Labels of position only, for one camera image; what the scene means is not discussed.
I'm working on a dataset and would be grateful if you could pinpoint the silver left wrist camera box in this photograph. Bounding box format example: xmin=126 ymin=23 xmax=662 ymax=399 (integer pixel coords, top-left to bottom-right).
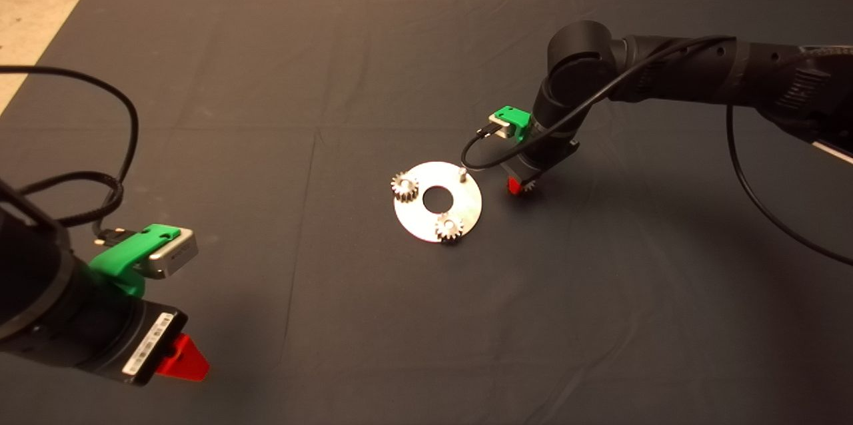
xmin=147 ymin=228 xmax=199 ymax=279

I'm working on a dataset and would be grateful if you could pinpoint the thin black left camera cable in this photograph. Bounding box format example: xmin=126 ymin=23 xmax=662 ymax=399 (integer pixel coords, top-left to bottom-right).
xmin=0 ymin=65 xmax=139 ymax=242

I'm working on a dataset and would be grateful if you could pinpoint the green left camera mount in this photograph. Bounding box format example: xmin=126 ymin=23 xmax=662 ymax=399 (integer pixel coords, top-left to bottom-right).
xmin=89 ymin=224 xmax=182 ymax=298

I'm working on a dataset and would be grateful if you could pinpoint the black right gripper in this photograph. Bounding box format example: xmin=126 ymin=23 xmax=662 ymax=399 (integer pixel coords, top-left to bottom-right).
xmin=501 ymin=139 xmax=580 ymax=197

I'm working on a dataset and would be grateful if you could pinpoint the thick black right camera cable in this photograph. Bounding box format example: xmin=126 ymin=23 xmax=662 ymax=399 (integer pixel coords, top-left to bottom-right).
xmin=460 ymin=35 xmax=853 ymax=267

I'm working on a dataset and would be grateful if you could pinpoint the green right camera mount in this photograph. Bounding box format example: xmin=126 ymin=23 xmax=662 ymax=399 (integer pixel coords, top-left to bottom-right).
xmin=492 ymin=106 xmax=532 ymax=145

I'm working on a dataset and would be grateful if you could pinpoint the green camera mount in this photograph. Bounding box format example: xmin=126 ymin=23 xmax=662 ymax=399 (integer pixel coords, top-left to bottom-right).
xmin=89 ymin=224 xmax=182 ymax=298
xmin=492 ymin=106 xmax=532 ymax=145

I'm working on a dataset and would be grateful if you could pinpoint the round metal carrier plate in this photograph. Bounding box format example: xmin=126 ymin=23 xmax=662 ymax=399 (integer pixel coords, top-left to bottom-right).
xmin=393 ymin=161 xmax=482 ymax=244

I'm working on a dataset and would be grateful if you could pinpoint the dark grey table cloth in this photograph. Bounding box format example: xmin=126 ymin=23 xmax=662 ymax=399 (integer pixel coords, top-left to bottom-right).
xmin=0 ymin=0 xmax=853 ymax=425

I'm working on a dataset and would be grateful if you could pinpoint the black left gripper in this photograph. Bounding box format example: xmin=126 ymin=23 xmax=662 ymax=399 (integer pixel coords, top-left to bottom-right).
xmin=67 ymin=300 xmax=211 ymax=387

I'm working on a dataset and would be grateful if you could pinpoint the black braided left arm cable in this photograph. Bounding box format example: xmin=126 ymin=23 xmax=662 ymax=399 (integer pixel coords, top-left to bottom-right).
xmin=13 ymin=172 xmax=126 ymax=227

